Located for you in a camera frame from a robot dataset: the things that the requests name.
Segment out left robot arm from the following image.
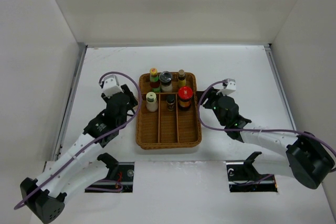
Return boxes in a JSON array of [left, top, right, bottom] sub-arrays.
[[15, 84, 138, 223]]

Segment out small yellow label dark bottle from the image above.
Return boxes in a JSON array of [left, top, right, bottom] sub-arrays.
[[178, 69, 186, 88]]

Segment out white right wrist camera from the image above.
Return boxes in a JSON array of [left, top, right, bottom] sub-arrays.
[[217, 78, 236, 95]]

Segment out black lid small spice jar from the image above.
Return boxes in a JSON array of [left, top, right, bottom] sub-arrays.
[[166, 94, 175, 111]]

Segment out yellow cap green label bottle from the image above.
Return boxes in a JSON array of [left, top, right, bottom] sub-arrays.
[[150, 68, 161, 93]]

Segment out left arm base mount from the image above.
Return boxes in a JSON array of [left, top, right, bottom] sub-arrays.
[[85, 153, 135, 193]]

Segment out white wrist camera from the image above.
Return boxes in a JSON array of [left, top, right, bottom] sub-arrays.
[[217, 78, 236, 95], [100, 74, 122, 98]]

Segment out black top salt grinder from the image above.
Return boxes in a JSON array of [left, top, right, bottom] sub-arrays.
[[159, 71, 173, 93]]

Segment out red lid chili sauce jar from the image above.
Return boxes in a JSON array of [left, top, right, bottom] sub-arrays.
[[177, 86, 194, 110]]

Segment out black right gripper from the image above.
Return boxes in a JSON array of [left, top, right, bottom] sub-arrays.
[[196, 87, 229, 126]]

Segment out yellow lid spice shaker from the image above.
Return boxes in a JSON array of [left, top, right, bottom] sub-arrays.
[[146, 92, 159, 112]]

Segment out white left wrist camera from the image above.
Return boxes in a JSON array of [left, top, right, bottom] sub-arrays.
[[100, 74, 122, 98]]

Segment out brown wicker divided basket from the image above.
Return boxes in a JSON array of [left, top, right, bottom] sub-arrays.
[[136, 72, 202, 150]]

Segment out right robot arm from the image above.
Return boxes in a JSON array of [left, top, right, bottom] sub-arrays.
[[196, 88, 335, 189]]

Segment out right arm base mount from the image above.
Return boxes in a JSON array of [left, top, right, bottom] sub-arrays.
[[226, 152, 278, 193]]

